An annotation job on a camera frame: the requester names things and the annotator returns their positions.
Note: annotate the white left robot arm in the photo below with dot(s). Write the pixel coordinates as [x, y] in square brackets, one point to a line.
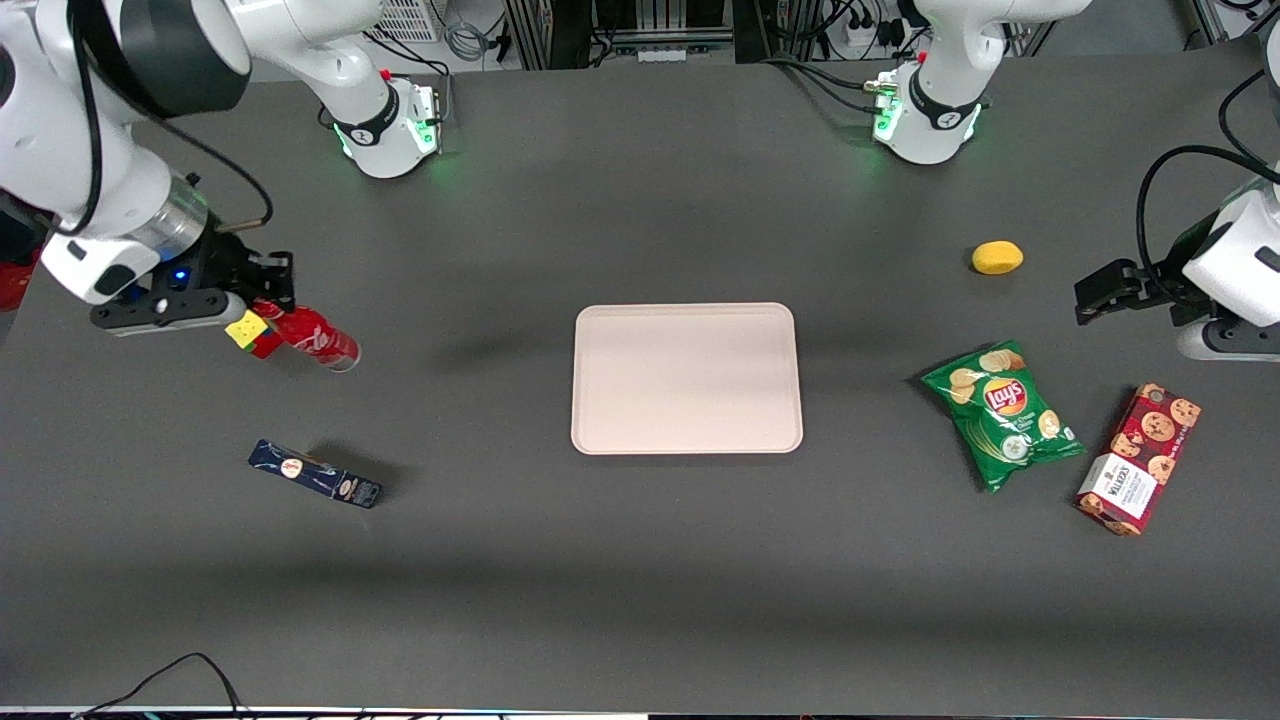
[940, 80]

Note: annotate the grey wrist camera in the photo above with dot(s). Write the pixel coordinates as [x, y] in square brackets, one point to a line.
[1230, 342]
[160, 312]

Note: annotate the aluminium frame profile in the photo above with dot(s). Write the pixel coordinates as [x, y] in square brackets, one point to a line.
[1210, 20]

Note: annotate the yellow lemon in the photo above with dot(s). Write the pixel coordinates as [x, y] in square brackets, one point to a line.
[997, 258]

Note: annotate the green Lay's chips bag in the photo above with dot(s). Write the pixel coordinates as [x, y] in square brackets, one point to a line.
[1000, 415]

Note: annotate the dark blue snack box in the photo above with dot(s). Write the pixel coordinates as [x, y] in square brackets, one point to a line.
[310, 472]

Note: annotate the small white label strip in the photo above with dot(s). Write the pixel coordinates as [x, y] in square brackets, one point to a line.
[662, 54]

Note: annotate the red coke bottle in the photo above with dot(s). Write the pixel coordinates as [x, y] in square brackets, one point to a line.
[320, 345]

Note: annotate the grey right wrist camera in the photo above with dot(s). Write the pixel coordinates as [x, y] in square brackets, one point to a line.
[160, 312]

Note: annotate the red Walkers cookie box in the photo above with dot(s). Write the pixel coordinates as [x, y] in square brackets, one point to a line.
[1140, 460]

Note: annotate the white perforated box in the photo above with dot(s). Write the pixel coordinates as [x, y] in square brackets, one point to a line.
[415, 18]

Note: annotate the black equipment rack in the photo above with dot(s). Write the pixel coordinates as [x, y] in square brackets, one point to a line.
[560, 30]

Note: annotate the multicolour puzzle cube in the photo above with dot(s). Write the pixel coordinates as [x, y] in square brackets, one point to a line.
[245, 330]

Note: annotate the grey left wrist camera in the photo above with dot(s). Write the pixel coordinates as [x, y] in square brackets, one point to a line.
[1230, 342]

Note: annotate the white power strip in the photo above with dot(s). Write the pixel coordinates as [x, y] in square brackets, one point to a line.
[872, 32]

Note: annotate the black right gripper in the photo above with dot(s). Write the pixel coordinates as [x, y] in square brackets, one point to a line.
[222, 262]

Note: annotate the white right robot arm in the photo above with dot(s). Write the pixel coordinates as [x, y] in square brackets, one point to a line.
[60, 130]

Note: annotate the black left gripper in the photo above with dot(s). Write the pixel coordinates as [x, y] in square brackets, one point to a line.
[1160, 281]

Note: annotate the pale pink plastic tray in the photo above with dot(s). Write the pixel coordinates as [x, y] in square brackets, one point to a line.
[685, 380]

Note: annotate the red plastic item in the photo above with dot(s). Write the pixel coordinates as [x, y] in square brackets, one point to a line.
[15, 285]

